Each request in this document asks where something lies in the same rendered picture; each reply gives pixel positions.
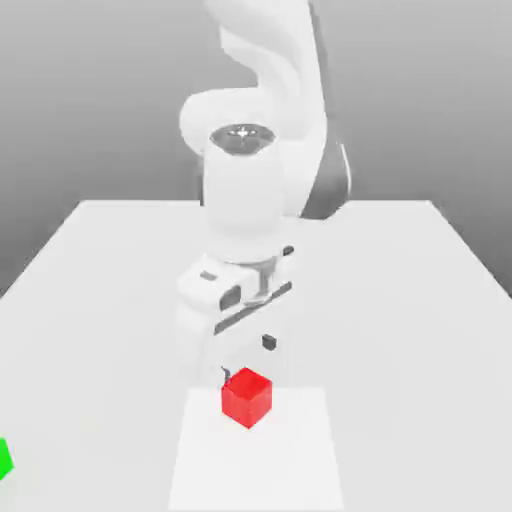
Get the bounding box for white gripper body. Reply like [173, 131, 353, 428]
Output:
[199, 266, 302, 359]

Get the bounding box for small green cube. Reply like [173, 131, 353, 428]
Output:
[0, 437, 16, 482]

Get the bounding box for small red cube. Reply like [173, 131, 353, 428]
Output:
[220, 366, 274, 430]

